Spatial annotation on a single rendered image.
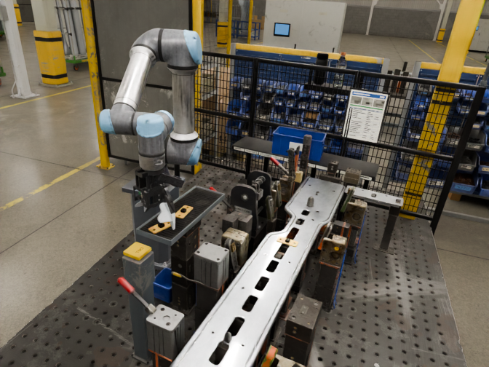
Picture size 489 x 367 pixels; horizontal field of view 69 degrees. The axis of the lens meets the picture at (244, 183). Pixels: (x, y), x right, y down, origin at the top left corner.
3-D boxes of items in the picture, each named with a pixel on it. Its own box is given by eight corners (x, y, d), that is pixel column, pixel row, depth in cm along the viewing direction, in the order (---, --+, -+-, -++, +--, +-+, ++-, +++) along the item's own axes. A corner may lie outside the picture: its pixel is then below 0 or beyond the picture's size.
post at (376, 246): (393, 255, 191) (407, 208, 178) (372, 248, 195) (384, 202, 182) (394, 248, 197) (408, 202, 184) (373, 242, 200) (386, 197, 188)
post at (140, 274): (148, 365, 125) (139, 265, 105) (130, 357, 127) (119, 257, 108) (161, 349, 131) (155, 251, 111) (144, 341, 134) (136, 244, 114)
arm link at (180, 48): (170, 156, 163) (164, 26, 137) (203, 159, 163) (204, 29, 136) (164, 168, 152) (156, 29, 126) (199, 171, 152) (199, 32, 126)
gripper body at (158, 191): (133, 202, 112) (130, 167, 107) (156, 193, 118) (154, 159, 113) (148, 211, 108) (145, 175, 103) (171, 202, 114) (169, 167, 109)
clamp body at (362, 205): (354, 269, 179) (369, 210, 163) (330, 262, 183) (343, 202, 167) (356, 259, 186) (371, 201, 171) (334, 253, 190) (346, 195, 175)
